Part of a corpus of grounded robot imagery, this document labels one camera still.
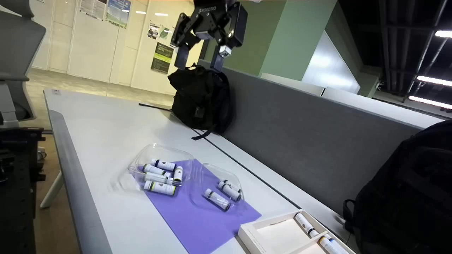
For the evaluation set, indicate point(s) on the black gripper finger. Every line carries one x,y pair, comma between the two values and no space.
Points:
180,59
218,56

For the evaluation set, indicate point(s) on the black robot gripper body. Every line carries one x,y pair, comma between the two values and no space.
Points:
220,21

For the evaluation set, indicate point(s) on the small white labelled bottle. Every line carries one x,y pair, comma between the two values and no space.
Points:
163,166
158,179
178,176
159,188
148,169

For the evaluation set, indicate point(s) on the clear plastic container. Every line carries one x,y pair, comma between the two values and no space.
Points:
131,181

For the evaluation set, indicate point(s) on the clear plastic container lid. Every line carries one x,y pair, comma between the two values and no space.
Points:
206,177

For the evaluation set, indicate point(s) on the bottle on lid far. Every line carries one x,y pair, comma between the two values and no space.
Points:
230,191

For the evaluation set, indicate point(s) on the bottle on lid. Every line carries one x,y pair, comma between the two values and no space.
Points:
216,200
230,191

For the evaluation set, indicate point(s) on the bottle on lid near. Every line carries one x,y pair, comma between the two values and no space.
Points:
216,200

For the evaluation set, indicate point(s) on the bottle in tray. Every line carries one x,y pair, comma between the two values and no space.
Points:
305,225
330,246

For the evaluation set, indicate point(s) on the black backpack on table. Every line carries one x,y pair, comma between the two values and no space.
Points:
202,100

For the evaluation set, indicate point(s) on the grey desk divider panel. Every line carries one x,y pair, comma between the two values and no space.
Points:
324,148

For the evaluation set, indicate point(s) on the grey office chair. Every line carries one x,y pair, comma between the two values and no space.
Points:
19,40

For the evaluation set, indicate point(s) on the black backpack near camera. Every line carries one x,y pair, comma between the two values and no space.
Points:
405,208

